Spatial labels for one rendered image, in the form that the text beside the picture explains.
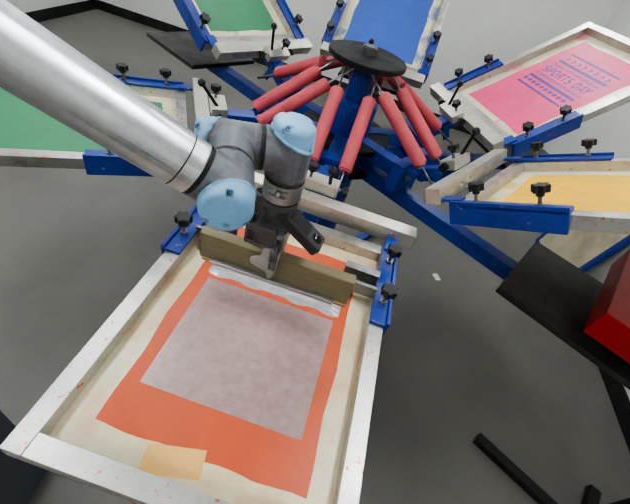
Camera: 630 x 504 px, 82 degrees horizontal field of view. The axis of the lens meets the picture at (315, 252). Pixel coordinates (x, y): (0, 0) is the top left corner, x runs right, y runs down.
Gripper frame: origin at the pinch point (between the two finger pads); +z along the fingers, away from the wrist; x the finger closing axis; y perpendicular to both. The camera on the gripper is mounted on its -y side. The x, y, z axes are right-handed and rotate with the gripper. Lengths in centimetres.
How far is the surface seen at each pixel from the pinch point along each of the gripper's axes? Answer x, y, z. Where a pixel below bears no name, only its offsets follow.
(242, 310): 4.3, 4.9, 13.5
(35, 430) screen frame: 42, 26, 10
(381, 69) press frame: -86, -7, -23
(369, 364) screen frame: 9.0, -27.4, 9.8
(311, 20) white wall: -427, 94, 44
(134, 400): 31.6, 15.6, 13.6
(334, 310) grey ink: -5.1, -16.9, 13.2
